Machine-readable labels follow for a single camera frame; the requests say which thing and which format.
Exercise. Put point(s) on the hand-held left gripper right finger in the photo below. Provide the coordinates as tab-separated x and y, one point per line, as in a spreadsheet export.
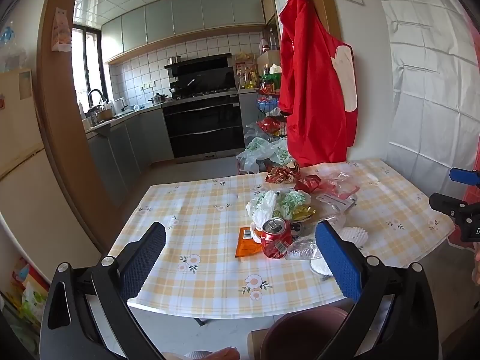
337	258

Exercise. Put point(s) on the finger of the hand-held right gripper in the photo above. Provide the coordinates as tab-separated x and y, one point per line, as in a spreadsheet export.
463	176
446	202

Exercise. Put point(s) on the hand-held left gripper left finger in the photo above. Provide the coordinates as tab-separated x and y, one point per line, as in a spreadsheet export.
144	258

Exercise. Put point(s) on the white foam fruit net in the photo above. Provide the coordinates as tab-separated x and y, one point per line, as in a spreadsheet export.
356	235

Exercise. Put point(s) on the clear plastic tray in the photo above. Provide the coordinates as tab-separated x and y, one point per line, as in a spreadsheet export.
303	249

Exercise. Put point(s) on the gold foil wrapper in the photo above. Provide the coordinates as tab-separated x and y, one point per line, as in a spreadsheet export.
303	213

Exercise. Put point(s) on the white barcode label bag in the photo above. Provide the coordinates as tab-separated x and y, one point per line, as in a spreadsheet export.
333	202

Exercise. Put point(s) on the red soda can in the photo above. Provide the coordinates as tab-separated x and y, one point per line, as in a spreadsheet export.
275	242

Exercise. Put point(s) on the clear red plastic package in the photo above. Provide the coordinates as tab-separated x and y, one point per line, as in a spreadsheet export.
337	186

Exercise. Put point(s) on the dark red snack bag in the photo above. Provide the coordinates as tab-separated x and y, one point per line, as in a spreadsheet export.
308	183

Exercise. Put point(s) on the mauve plastic trash bin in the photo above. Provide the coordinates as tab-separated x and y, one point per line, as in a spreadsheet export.
303	333

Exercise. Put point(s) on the white green plastic bag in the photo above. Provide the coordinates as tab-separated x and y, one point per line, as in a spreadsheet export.
266	202

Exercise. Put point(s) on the orange snack packet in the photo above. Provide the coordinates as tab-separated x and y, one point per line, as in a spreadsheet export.
244	246

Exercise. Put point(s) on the red gold wrapper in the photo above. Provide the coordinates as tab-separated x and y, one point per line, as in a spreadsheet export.
281	174

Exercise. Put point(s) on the person's right hand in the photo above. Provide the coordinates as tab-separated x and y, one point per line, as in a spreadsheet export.
477	266

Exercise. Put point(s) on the yellow plaid floral tablecloth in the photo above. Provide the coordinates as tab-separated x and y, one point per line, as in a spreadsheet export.
210	210

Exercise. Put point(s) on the grey lower cabinets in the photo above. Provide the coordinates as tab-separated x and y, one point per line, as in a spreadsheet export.
127	146

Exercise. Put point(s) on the grey cabinets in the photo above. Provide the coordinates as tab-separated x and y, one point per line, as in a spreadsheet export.
127	146
180	15

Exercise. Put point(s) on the colourful bags on floor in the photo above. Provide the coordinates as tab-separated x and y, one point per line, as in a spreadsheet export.
26	296

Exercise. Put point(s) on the pile of plastic bags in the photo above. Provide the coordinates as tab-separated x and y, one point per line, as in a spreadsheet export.
258	153

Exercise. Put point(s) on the black built-in oven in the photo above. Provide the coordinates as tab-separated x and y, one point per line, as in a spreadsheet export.
204	127

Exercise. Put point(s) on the red hanging garment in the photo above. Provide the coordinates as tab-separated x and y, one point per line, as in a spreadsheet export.
311	101

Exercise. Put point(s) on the steel pot with lid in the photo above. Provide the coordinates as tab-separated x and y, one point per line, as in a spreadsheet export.
158	98

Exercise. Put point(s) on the curved kitchen faucet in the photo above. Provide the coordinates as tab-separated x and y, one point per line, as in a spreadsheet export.
94	97

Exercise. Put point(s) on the cream refrigerator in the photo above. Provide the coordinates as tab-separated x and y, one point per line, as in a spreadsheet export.
22	127

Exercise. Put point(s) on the black range hood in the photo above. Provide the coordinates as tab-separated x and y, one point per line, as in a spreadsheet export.
202	71

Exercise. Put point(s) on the kitchen window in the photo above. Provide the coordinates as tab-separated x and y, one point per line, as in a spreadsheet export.
84	67

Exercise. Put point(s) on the paper sticker with cartoon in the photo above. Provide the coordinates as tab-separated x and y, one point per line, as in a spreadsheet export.
61	30

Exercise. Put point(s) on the grey upper cabinets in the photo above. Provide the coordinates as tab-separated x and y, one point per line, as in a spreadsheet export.
180	15

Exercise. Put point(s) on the white plastic wall sheet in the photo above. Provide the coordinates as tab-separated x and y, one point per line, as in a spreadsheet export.
431	82

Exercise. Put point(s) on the wooden door frame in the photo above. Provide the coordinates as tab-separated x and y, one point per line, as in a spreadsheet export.
63	120

